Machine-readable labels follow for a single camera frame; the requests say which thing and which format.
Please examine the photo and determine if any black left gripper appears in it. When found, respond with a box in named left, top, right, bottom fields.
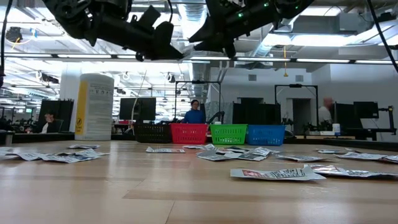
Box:
left=93, top=6, right=184, bottom=62

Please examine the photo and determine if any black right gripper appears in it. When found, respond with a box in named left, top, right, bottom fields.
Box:
left=188, top=0, right=280, bottom=58

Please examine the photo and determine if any ceiling strip light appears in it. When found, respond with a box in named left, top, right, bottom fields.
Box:
left=57, top=54, right=113, bottom=59
left=186, top=55, right=233, bottom=62
left=295, top=58, right=351, bottom=64

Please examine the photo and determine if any person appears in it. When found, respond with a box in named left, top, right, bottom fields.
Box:
left=317, top=96, right=335, bottom=124
left=37, top=111, right=62, bottom=134
left=182, top=99, right=206, bottom=124

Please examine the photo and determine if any black computer monitor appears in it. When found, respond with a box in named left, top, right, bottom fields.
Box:
left=119, top=97, right=157, bottom=121
left=332, top=103, right=355, bottom=131
left=353, top=101, right=379, bottom=119

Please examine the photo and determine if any red plastic basket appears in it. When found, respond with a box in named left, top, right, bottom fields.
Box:
left=170, top=123, right=209, bottom=145

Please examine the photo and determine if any yellow hanging fixture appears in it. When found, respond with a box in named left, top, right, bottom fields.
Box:
left=282, top=46, right=289, bottom=78

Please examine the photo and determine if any black plastic basket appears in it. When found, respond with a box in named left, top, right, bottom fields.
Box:
left=133, top=123, right=173, bottom=144

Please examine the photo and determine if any green plastic basket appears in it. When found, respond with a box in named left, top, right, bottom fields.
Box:
left=210, top=124, right=249, bottom=146

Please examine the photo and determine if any white wipes canister yellow label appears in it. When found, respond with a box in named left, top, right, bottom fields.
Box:
left=74, top=73, right=115, bottom=141

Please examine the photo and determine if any ceiling panel light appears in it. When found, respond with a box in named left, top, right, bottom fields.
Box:
left=290, top=33, right=352, bottom=47

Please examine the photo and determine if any blue plastic basket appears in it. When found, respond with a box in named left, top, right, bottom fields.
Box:
left=245, top=124, right=286, bottom=146

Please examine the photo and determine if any black partition panel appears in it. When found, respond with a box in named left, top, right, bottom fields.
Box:
left=37, top=98, right=75, bottom=133

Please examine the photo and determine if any black ceiling device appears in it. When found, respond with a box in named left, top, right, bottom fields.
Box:
left=5, top=27, right=23, bottom=43

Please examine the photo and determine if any silver ventilation duct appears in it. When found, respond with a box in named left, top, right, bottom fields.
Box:
left=182, top=2, right=218, bottom=100

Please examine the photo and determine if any black frame stand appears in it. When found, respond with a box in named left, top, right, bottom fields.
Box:
left=274, top=83, right=319, bottom=125
left=175, top=80, right=221, bottom=119

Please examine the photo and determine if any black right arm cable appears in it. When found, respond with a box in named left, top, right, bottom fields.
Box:
left=366, top=0, right=398, bottom=74

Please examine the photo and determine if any black hanging cable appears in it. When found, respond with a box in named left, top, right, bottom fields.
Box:
left=0, top=0, right=13, bottom=88

